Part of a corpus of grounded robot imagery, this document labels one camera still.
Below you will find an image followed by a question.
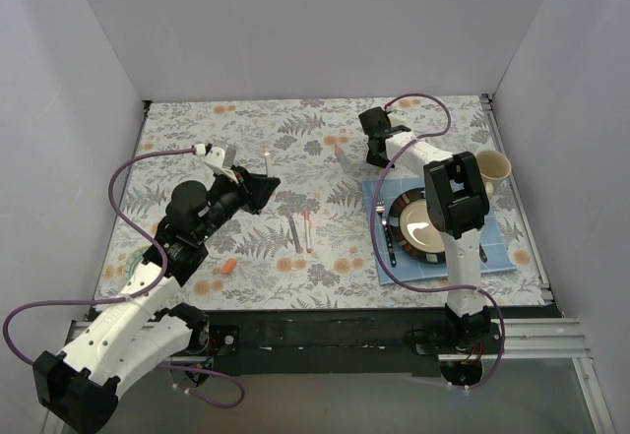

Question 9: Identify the cream mug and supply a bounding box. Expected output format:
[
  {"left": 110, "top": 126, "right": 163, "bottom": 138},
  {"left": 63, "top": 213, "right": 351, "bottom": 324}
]
[{"left": 476, "top": 150, "right": 512, "bottom": 198}]

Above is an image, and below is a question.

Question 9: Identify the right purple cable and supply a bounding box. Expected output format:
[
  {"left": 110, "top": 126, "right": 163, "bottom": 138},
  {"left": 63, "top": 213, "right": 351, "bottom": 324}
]
[{"left": 368, "top": 92, "right": 507, "bottom": 391}]

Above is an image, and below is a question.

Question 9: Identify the black handled fork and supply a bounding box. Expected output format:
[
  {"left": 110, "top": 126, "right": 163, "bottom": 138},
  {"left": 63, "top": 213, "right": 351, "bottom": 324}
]
[{"left": 375, "top": 195, "right": 397, "bottom": 268}]

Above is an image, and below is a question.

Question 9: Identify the floral tablecloth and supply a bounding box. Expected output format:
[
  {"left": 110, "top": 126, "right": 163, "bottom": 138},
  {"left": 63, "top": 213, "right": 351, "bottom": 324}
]
[{"left": 95, "top": 93, "right": 552, "bottom": 313}]

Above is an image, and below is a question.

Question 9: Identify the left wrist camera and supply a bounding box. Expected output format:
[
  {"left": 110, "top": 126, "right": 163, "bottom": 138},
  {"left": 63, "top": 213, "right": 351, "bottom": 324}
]
[{"left": 204, "top": 144, "right": 237, "bottom": 182}]

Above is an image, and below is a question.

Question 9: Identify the purple highlighter pen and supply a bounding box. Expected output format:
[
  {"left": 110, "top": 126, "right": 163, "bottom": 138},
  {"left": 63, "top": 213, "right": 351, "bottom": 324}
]
[{"left": 287, "top": 216, "right": 302, "bottom": 254}]

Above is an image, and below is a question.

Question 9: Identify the patterned small bowl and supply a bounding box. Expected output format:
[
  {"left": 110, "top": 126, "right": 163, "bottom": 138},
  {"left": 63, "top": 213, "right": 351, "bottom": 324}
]
[{"left": 124, "top": 247, "right": 148, "bottom": 276}]

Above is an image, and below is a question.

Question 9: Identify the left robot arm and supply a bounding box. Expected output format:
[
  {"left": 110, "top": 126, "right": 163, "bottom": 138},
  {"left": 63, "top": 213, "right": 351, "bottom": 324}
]
[{"left": 33, "top": 166, "right": 281, "bottom": 433}]

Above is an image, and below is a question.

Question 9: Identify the thin yellow pen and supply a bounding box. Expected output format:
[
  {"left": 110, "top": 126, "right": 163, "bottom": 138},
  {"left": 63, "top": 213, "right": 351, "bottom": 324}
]
[{"left": 263, "top": 151, "right": 272, "bottom": 176}]

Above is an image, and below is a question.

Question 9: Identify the white acrylic marker pink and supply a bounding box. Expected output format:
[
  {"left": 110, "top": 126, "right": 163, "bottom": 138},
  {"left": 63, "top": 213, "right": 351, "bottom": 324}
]
[{"left": 303, "top": 210, "right": 313, "bottom": 254}]

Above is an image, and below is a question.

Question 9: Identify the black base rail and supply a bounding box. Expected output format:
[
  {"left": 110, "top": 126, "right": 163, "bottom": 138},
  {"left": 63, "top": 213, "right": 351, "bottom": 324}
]
[{"left": 68, "top": 308, "right": 587, "bottom": 376}]

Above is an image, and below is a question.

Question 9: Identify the blue checkered placemat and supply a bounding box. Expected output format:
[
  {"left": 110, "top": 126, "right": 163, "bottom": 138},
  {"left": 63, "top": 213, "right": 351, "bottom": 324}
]
[{"left": 375, "top": 177, "right": 517, "bottom": 286}]

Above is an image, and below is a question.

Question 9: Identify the brown striped plate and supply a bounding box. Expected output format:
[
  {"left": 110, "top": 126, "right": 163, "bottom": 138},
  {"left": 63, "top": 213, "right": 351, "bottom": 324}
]
[{"left": 388, "top": 187, "right": 445, "bottom": 265}]

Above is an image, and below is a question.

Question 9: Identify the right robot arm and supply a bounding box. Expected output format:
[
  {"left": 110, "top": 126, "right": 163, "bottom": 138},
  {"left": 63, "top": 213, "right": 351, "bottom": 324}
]
[{"left": 359, "top": 107, "right": 491, "bottom": 353}]

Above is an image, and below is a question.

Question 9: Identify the black handled knife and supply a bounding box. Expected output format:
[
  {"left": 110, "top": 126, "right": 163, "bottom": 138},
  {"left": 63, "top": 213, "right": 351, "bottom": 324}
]
[{"left": 479, "top": 245, "right": 488, "bottom": 263}]

